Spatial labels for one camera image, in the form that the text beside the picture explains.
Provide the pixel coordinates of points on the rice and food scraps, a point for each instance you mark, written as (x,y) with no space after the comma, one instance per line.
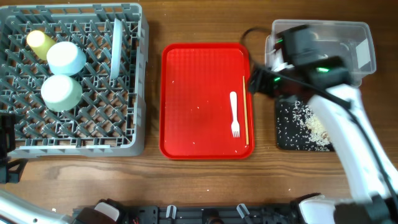
(308,127)

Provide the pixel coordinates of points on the grey dishwasher rack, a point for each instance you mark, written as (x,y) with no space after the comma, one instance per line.
(110,117)

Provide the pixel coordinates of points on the black plastic tray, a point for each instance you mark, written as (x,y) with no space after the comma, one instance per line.
(289,130)

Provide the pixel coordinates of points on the light blue plate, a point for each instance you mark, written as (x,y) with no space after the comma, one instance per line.
(116,49)

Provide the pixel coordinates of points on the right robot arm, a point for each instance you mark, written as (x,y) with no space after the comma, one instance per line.
(326,85)

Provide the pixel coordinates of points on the light blue small bowl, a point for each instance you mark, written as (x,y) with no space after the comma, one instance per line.
(65,58)

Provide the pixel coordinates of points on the wooden chopstick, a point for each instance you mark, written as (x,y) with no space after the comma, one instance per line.
(245,112)

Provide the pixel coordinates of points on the yellow plastic cup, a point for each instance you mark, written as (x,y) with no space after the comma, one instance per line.
(40,43)

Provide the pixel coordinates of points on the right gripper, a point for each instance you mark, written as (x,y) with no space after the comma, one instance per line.
(259,81)

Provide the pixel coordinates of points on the white plastic fork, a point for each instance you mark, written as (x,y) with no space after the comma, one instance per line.
(235,127)

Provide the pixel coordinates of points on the clear plastic bin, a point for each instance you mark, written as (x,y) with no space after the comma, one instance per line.
(352,41)

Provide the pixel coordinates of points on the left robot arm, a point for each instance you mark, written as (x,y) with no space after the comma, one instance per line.
(17,210)

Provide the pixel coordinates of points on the green bowl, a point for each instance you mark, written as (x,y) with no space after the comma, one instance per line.
(61,92)

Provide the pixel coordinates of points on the red plastic tray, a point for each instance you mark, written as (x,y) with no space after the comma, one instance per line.
(195,112)

